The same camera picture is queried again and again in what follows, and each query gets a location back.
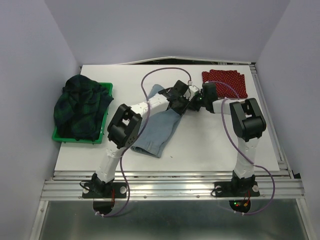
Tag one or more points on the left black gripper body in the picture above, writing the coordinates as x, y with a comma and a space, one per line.
182, 105

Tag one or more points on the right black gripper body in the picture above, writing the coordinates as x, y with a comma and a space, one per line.
199, 100

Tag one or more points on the light blue denim skirt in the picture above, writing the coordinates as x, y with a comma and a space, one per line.
156, 133

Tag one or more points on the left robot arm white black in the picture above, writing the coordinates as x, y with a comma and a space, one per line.
123, 129

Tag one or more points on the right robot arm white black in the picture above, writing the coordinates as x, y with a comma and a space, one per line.
248, 125

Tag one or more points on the red polka dot skirt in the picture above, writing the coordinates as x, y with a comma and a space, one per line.
229, 83

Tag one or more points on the green plastic bin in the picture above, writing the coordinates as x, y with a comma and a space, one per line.
60, 136

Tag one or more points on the dark green plaid skirt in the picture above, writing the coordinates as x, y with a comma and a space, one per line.
80, 107

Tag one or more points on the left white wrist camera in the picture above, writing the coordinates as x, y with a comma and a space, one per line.
191, 91

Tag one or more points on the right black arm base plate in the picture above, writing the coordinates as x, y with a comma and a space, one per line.
226, 189

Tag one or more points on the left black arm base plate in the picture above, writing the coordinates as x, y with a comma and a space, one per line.
117, 190

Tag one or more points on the aluminium extrusion frame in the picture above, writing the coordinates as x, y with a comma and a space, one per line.
170, 197

